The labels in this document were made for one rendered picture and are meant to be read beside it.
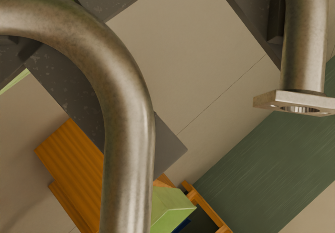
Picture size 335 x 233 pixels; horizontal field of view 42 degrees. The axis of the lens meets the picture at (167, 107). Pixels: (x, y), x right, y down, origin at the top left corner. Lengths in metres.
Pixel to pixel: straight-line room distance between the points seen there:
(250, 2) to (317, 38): 0.07
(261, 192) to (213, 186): 0.67
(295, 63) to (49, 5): 0.16
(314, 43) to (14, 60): 0.20
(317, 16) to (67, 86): 0.18
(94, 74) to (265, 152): 6.14
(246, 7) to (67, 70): 0.15
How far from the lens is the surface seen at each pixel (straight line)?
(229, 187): 6.32
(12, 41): 0.30
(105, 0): 0.34
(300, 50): 0.31
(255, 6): 0.36
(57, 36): 0.26
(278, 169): 6.33
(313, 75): 0.31
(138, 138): 0.25
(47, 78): 0.31
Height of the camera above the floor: 1.22
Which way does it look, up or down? 21 degrees down
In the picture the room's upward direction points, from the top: 137 degrees clockwise
